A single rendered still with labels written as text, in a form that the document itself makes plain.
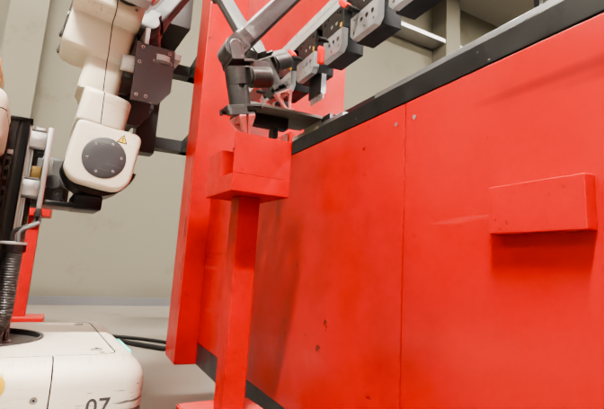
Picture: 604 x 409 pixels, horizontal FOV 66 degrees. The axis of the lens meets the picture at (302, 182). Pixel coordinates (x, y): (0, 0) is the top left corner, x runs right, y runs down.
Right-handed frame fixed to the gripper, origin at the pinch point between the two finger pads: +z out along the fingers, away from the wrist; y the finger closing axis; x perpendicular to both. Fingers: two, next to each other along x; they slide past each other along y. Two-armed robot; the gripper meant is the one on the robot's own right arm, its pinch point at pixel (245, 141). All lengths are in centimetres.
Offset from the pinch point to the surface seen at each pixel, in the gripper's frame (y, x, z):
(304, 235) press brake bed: 14.3, 2.0, 27.4
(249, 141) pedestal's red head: -1.4, -5.0, 1.0
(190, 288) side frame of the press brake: 12, 114, 51
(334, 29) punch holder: 43, 10, -37
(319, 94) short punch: 43, 26, -19
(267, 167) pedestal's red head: 2.4, -5.1, 8.1
